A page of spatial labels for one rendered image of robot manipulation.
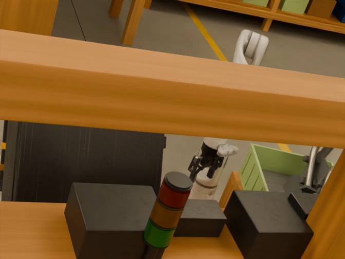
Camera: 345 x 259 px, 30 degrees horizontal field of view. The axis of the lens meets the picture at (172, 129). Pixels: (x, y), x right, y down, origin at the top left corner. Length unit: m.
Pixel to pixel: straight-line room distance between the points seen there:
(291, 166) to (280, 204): 1.69
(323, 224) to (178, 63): 0.50
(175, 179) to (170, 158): 3.36
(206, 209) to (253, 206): 0.10
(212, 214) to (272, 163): 1.74
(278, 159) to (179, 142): 1.75
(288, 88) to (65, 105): 0.35
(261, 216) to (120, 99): 0.50
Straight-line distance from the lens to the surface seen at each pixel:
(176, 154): 4.48
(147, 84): 0.88
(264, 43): 2.28
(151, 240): 1.11
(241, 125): 0.97
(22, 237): 1.16
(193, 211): 1.25
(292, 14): 7.53
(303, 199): 1.36
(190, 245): 1.25
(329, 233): 1.27
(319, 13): 7.78
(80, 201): 1.14
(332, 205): 1.27
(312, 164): 2.85
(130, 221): 1.13
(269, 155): 2.96
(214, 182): 2.33
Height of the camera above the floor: 2.31
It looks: 29 degrees down
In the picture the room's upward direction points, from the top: 20 degrees clockwise
